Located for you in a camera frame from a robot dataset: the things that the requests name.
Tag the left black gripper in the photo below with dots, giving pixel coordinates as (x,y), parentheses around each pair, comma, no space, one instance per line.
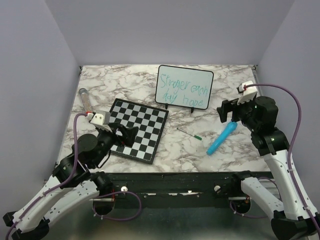
(131,132)

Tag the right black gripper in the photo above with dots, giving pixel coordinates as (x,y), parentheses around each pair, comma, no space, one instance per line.
(222,110)

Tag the white green marker pen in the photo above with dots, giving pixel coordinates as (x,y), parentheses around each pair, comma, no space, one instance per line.
(188,133)

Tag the black framed whiteboard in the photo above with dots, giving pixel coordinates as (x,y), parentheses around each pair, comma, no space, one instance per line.
(183,87)

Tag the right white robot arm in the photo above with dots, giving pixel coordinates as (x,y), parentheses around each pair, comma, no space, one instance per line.
(293,216)

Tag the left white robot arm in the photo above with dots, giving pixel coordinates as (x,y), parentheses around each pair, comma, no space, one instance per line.
(70,184)

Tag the blue cylindrical tube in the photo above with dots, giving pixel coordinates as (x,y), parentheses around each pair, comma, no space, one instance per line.
(229,128)

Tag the black and white chessboard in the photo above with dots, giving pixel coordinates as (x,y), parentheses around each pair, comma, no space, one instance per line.
(150,121)

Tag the glittery silver tube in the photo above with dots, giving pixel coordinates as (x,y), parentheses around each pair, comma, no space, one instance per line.
(84,96)

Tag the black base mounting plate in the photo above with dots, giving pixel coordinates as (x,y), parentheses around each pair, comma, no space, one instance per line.
(143,182)

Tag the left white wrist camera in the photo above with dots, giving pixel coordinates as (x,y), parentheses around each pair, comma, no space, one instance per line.
(101,119)

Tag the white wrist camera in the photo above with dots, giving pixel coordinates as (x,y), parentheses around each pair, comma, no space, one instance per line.
(246,93)
(101,119)

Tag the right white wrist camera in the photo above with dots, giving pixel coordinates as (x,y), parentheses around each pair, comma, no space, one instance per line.
(246,93)

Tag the wire whiteboard stand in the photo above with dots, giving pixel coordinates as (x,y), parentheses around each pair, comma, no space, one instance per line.
(166,105)

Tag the aluminium frame rail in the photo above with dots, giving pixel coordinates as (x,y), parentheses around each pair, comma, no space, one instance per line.
(236,190)

